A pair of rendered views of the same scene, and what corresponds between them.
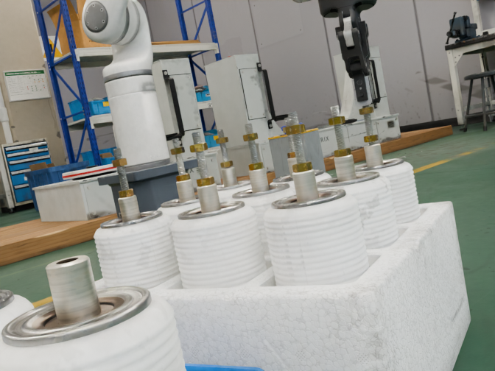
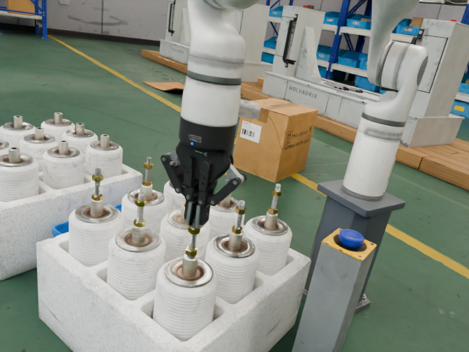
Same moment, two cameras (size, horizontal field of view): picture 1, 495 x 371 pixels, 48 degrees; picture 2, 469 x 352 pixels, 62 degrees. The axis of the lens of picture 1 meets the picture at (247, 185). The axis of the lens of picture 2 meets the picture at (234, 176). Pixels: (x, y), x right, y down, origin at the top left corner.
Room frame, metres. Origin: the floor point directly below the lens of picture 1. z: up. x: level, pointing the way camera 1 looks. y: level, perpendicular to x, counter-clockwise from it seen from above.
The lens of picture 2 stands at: (0.83, -0.68, 0.62)
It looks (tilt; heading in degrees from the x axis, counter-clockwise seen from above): 21 degrees down; 93
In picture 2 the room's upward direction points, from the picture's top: 9 degrees clockwise
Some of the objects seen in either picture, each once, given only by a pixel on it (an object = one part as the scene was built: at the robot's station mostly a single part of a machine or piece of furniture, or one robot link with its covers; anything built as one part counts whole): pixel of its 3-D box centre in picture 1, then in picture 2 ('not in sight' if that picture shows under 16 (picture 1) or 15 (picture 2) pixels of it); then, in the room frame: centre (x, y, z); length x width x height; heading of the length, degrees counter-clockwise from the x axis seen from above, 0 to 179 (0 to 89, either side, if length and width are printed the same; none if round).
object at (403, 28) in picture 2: not in sight; (419, 28); (2.55, 5.03, 0.90); 0.50 x 0.38 x 0.21; 42
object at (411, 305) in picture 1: (283, 311); (178, 287); (0.71, -0.02, 0.09); 0.39 x 0.39 x 0.18; 59
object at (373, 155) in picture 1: (373, 157); (189, 265); (0.75, -0.18, 0.26); 0.02 x 0.02 x 0.03
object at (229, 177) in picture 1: (229, 178); (271, 220); (0.87, 0.03, 0.26); 0.02 x 0.02 x 0.03
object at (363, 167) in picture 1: (375, 165); (188, 272); (0.75, -0.18, 0.25); 0.08 x 0.08 x 0.01
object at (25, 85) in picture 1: (27, 85); not in sight; (6.62, 2.30, 1.38); 0.49 x 0.02 x 0.35; 131
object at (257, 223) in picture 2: (230, 186); (269, 225); (0.87, 0.03, 0.25); 0.08 x 0.08 x 0.01
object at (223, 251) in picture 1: (227, 290); (142, 235); (0.61, 0.04, 0.16); 0.10 x 0.10 x 0.18
